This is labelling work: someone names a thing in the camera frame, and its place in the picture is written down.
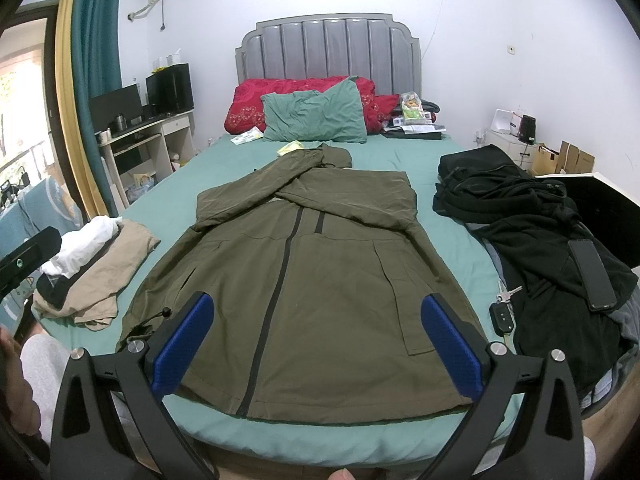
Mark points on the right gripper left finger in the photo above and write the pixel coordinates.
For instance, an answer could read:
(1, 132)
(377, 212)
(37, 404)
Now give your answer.
(87, 440)

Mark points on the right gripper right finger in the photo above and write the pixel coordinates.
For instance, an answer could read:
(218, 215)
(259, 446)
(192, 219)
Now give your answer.
(546, 440)

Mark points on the olive green hooded jacket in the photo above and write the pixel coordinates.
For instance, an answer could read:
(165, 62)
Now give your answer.
(317, 272)

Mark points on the black clothes pile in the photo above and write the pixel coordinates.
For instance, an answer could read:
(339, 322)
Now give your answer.
(529, 226)

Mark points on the person left hand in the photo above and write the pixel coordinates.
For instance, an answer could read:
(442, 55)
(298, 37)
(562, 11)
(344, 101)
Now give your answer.
(23, 410)

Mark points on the white folded garment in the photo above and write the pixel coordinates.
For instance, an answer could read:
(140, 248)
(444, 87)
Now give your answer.
(79, 247)

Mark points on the blue cartoon blanket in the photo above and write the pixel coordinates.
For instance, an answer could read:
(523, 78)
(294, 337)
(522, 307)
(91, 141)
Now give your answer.
(41, 206)

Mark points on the beige folded garment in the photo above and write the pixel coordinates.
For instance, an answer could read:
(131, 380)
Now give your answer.
(89, 298)

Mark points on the black car key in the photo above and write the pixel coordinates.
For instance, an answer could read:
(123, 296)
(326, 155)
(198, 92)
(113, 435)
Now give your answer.
(501, 318)

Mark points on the black smartphone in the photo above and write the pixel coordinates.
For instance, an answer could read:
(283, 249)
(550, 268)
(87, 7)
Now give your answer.
(598, 287)

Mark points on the white wooden desk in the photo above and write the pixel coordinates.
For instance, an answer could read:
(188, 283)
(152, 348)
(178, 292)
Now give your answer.
(156, 150)

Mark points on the black monitor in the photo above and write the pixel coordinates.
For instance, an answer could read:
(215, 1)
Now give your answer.
(121, 102)

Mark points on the black computer tower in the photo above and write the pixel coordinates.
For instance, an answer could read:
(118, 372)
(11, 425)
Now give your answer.
(169, 90)

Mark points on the teal bed sheet mattress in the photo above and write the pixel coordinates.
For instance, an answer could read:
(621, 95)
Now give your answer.
(169, 209)

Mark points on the teal curtain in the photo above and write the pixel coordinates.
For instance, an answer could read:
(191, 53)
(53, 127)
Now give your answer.
(96, 71)

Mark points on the cardboard boxes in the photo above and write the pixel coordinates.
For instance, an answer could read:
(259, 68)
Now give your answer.
(568, 160)

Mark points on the white bedside table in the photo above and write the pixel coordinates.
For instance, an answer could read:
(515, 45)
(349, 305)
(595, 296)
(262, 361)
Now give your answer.
(504, 132)

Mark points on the white paper leaflet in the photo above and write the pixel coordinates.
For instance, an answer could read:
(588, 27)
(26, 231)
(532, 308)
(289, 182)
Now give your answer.
(248, 136)

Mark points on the red patterned pillow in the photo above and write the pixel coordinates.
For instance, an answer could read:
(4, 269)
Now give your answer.
(246, 112)

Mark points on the black device on nightstand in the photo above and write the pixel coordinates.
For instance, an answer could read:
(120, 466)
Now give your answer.
(527, 129)

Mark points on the books stack on bed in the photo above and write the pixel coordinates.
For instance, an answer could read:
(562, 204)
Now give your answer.
(399, 127)

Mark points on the snack bag on bed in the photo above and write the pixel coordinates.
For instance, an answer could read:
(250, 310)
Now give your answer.
(412, 110)

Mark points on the green pillow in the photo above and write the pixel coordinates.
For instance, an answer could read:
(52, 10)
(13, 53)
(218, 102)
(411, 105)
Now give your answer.
(335, 114)

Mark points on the grey padded headboard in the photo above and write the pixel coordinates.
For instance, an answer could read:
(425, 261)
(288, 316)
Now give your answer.
(370, 45)

